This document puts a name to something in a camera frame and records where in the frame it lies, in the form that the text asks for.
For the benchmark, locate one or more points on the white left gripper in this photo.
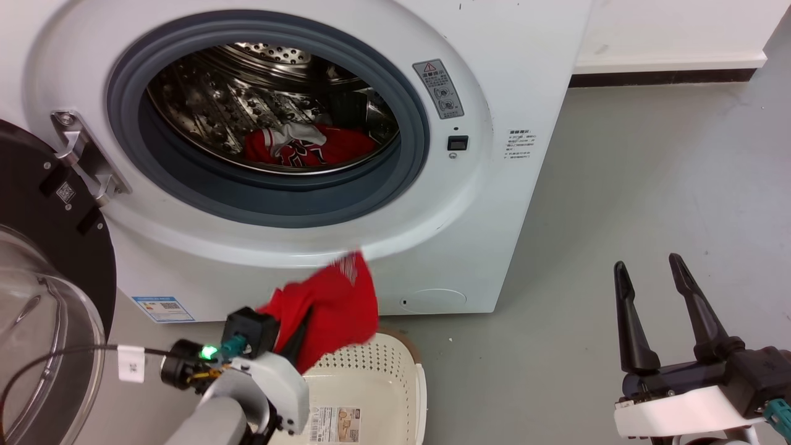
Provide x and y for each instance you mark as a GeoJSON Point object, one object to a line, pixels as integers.
{"type": "Point", "coordinates": [281, 383]}

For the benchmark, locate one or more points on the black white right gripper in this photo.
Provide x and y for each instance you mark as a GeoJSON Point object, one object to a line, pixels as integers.
{"type": "Point", "coordinates": [680, 405]}

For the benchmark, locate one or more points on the red garment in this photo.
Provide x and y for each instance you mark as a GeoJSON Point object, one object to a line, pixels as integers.
{"type": "Point", "coordinates": [337, 309]}

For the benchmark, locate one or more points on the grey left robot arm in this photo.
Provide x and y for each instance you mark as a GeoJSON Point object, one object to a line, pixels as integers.
{"type": "Point", "coordinates": [207, 423]}

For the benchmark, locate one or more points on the cream perforated laundry basket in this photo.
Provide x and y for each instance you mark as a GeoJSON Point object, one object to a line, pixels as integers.
{"type": "Point", "coordinates": [383, 383]}

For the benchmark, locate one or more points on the steel washing drum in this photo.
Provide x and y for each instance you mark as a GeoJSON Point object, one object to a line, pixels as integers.
{"type": "Point", "coordinates": [222, 105]}

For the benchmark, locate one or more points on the white front-load washing machine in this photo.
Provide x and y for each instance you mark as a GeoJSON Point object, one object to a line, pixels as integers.
{"type": "Point", "coordinates": [513, 74]}

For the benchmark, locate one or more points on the printed paper label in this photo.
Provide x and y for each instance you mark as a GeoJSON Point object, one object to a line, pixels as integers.
{"type": "Point", "coordinates": [337, 424]}

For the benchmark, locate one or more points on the blue energy label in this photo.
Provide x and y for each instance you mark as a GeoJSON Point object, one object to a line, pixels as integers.
{"type": "Point", "coordinates": [164, 309]}

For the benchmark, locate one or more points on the round filter cover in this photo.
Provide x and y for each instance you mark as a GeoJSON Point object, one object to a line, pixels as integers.
{"type": "Point", "coordinates": [435, 300]}

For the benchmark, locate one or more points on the grey rubber door gasket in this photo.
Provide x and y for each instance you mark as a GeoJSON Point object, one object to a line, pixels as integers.
{"type": "Point", "coordinates": [278, 201]}

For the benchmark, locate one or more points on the red jersey with white print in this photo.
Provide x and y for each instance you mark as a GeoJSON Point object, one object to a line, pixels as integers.
{"type": "Point", "coordinates": [346, 145]}

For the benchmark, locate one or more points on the white grey cloth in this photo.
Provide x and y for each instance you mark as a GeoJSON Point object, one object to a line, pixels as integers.
{"type": "Point", "coordinates": [300, 131]}

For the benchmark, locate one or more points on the small white text sticker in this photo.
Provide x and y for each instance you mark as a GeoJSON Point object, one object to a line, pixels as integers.
{"type": "Point", "coordinates": [521, 144]}

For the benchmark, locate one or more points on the black door latch socket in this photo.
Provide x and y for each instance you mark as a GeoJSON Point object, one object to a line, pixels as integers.
{"type": "Point", "coordinates": [458, 143]}

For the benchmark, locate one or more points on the dark glass washer door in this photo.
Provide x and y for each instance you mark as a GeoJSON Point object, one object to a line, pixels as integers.
{"type": "Point", "coordinates": [37, 259]}

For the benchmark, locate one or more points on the QR code sticker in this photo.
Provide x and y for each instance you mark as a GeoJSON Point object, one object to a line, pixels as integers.
{"type": "Point", "coordinates": [65, 192]}

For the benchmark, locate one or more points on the metal door hinge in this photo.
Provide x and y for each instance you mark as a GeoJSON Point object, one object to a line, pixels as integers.
{"type": "Point", "coordinates": [83, 154]}

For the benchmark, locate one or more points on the grey warning label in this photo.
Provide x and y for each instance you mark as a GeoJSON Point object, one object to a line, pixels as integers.
{"type": "Point", "coordinates": [439, 88]}

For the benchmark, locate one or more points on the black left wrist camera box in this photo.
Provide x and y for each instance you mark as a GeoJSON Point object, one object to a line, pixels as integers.
{"type": "Point", "coordinates": [250, 327]}

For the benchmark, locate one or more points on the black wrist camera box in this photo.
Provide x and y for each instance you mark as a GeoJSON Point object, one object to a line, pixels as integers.
{"type": "Point", "coordinates": [763, 377]}
{"type": "Point", "coordinates": [250, 327]}

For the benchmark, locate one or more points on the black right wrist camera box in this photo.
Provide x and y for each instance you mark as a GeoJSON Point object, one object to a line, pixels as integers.
{"type": "Point", "coordinates": [763, 377]}

